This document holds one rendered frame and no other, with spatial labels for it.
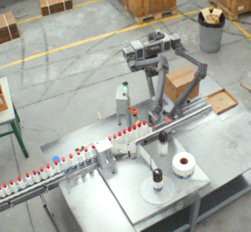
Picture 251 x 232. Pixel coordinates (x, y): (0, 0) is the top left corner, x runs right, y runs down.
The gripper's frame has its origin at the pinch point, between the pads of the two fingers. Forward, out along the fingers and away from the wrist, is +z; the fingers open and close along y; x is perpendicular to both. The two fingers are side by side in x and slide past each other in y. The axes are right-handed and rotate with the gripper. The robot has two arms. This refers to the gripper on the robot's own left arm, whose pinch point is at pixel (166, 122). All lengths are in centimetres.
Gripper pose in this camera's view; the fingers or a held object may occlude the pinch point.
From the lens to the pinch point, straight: 368.3
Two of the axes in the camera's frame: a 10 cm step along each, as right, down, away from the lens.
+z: -5.0, 7.8, 3.7
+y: 4.6, 6.0, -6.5
